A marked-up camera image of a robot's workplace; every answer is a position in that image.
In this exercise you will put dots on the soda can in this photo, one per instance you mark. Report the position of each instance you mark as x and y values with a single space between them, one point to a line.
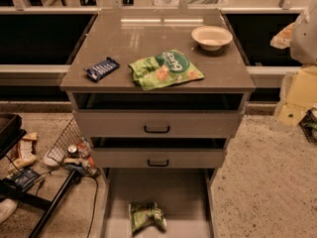
72 151

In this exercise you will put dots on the open bottom drawer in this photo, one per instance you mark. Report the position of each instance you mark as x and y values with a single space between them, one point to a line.
183 195

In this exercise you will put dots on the top drawer with black handle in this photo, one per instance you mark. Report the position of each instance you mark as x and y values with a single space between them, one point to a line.
162 124

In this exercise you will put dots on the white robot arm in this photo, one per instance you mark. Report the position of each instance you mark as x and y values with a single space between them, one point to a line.
303 45

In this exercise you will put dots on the black cart frame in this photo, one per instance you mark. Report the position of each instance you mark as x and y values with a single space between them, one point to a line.
11 133

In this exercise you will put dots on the drawer with black handle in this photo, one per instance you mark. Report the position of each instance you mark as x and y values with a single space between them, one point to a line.
162 124
158 158

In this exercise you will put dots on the wire mesh basket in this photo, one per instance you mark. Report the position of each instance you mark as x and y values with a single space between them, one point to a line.
57 155

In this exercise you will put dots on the blue candy bar wrapper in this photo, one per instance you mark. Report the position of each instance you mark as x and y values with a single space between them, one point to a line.
102 69

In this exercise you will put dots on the right wire basket with items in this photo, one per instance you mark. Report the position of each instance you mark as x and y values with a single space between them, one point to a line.
309 125

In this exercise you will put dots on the white red snack box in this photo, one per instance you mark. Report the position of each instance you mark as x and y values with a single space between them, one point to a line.
25 152

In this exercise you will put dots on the green jalapeno chip bag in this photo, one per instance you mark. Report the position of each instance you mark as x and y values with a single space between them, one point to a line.
147 214

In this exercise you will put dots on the large green snack bag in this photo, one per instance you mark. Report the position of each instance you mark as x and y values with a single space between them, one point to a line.
166 69

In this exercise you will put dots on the white paper bowl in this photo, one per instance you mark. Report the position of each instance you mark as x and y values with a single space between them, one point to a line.
211 38

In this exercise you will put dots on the grey drawer cabinet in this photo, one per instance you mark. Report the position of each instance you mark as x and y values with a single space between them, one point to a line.
130 34

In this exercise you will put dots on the middle drawer with black handle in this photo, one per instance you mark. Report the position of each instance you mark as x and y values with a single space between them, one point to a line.
158 158

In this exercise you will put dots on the blue packet on floor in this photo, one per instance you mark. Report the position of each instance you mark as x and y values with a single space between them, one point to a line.
24 179

